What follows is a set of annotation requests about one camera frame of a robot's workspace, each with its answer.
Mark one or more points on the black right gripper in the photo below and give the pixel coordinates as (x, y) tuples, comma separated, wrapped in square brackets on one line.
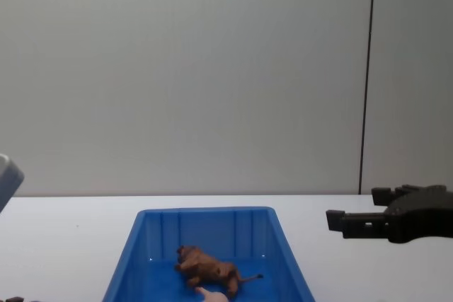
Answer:
[(421, 213)]

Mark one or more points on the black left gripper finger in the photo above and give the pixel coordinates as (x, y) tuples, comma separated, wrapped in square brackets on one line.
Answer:
[(10, 295)]

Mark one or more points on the brown toy lion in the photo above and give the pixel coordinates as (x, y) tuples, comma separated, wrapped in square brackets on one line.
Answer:
[(205, 266)]

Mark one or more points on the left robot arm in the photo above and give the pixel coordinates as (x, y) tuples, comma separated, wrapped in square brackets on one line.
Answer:
[(8, 181)]

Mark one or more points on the blue plastic bin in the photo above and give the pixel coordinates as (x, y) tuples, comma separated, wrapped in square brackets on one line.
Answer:
[(159, 245)]

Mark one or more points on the pale pink toy figure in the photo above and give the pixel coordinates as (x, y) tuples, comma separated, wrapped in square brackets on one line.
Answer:
[(212, 296)]

